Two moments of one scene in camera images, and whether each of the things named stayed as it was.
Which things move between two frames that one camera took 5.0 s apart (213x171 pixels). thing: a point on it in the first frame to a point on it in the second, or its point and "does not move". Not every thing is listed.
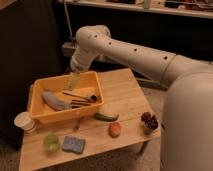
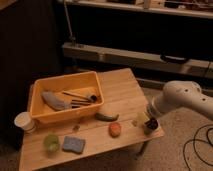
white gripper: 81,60 to 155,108
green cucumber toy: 106,118 does not move
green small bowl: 51,143 does not move
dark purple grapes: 150,120 does not move
